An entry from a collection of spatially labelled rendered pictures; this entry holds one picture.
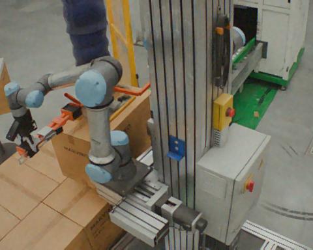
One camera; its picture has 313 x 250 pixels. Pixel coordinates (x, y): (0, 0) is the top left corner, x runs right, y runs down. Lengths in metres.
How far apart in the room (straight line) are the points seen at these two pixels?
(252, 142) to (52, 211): 1.36
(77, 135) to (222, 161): 0.86
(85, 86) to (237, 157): 0.69
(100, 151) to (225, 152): 0.53
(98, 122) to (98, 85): 0.18
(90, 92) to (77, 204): 1.22
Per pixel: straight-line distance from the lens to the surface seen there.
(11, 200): 2.49
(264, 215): 2.86
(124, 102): 2.10
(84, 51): 1.85
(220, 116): 1.40
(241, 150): 1.51
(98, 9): 1.79
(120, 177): 1.65
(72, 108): 1.91
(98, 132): 1.33
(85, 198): 2.31
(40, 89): 1.52
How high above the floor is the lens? 2.21
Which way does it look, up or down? 37 degrees down
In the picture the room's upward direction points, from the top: 5 degrees counter-clockwise
